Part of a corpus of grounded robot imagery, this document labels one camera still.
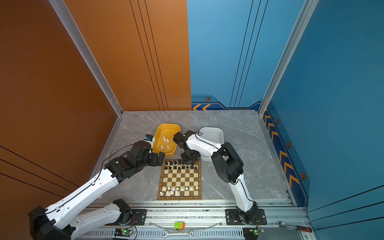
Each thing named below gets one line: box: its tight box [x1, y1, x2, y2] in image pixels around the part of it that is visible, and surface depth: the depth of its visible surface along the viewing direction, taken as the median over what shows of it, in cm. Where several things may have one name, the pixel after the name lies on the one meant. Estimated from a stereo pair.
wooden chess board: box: [157, 159, 202, 200], surface depth 86 cm
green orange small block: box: [174, 221, 186, 231], surface depth 71 cm
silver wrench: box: [162, 230, 195, 238], surface depth 71 cm
